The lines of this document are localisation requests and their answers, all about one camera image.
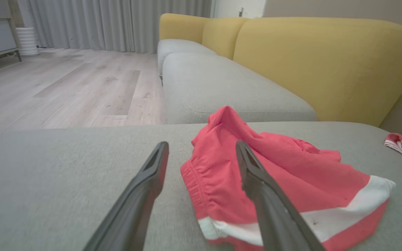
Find grey pleated curtain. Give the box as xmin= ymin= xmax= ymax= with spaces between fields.
xmin=18 ymin=0 xmax=213 ymax=54

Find red white shorts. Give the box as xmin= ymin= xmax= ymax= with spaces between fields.
xmin=180 ymin=106 xmax=396 ymax=251

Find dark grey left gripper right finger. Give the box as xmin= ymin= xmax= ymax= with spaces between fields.
xmin=236 ymin=140 xmax=325 ymax=251

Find yellow sofa backrest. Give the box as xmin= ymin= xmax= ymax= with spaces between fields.
xmin=159 ymin=13 xmax=402 ymax=127

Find white door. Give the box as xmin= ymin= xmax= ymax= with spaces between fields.
xmin=212 ymin=0 xmax=267 ymax=19

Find white ribbed plant pot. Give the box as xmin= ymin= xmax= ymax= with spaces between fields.
xmin=15 ymin=27 xmax=39 ymax=57

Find short grey sofa seat cushion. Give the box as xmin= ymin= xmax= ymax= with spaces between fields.
xmin=157 ymin=39 xmax=219 ymax=76

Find long grey sofa seat cushion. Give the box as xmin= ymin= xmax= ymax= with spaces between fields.
xmin=162 ymin=52 xmax=317 ymax=125

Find grey sofa chaise cushion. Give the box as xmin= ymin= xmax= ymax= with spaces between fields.
xmin=0 ymin=121 xmax=402 ymax=251

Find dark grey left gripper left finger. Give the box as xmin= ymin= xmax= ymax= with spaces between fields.
xmin=82 ymin=141 xmax=170 ymax=251

